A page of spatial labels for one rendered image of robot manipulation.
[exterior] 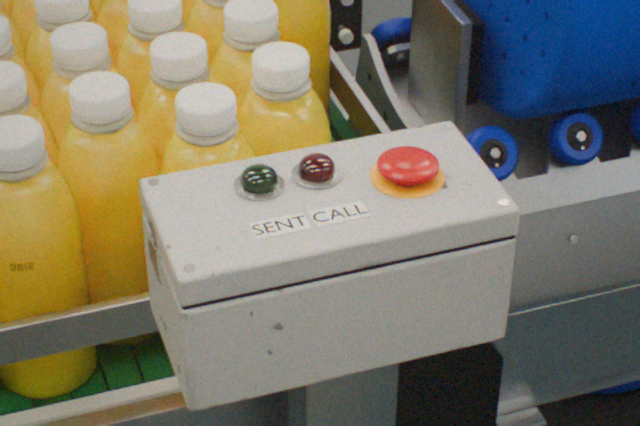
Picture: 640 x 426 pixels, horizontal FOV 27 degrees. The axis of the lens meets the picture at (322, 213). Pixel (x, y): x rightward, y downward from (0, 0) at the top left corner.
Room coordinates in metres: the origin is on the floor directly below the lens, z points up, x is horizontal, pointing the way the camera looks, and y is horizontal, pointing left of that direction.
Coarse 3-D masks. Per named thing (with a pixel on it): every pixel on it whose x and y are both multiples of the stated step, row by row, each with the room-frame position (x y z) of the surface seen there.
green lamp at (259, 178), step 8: (248, 168) 0.62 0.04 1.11; (256, 168) 0.62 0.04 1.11; (264, 168) 0.62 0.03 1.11; (272, 168) 0.63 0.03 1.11; (248, 176) 0.62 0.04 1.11; (256, 176) 0.62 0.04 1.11; (264, 176) 0.62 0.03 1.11; (272, 176) 0.62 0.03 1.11; (248, 184) 0.61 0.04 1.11; (256, 184) 0.61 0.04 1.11; (264, 184) 0.61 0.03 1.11; (272, 184) 0.61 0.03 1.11; (256, 192) 0.61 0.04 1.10; (264, 192) 0.61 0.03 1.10
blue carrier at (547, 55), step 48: (480, 0) 0.97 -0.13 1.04; (528, 0) 0.90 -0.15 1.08; (576, 0) 0.84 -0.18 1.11; (624, 0) 0.85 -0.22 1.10; (528, 48) 0.88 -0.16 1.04; (576, 48) 0.84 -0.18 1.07; (624, 48) 0.85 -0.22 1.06; (480, 96) 0.95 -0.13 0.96; (528, 96) 0.88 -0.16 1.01; (576, 96) 0.86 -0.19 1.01; (624, 96) 0.90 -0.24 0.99
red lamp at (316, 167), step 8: (304, 160) 0.63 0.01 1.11; (312, 160) 0.63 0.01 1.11; (320, 160) 0.63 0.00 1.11; (328, 160) 0.63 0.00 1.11; (304, 168) 0.63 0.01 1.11; (312, 168) 0.63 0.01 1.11; (320, 168) 0.63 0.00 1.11; (328, 168) 0.63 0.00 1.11; (304, 176) 0.62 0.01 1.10; (312, 176) 0.62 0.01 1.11; (320, 176) 0.62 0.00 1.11; (328, 176) 0.63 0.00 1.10
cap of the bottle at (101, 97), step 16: (80, 80) 0.74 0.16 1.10; (96, 80) 0.74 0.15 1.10; (112, 80) 0.74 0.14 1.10; (80, 96) 0.72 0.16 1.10; (96, 96) 0.72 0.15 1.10; (112, 96) 0.72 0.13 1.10; (128, 96) 0.73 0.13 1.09; (80, 112) 0.72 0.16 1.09; (96, 112) 0.72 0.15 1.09; (112, 112) 0.72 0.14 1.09
